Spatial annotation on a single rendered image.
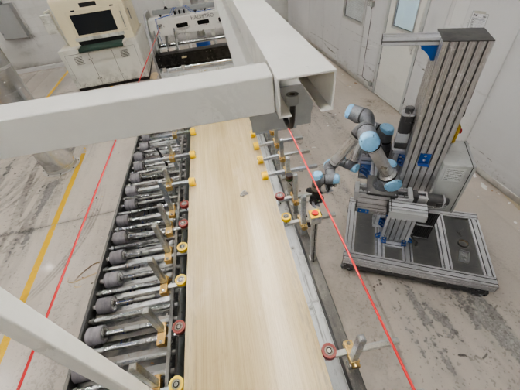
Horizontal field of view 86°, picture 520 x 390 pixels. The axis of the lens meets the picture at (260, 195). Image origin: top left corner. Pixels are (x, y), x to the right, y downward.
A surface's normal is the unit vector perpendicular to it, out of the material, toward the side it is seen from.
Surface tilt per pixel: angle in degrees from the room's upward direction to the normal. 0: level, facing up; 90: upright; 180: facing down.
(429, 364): 0
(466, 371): 0
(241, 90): 90
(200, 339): 0
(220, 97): 90
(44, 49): 90
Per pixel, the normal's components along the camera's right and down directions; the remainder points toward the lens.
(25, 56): 0.22, 0.66
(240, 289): -0.10, -0.72
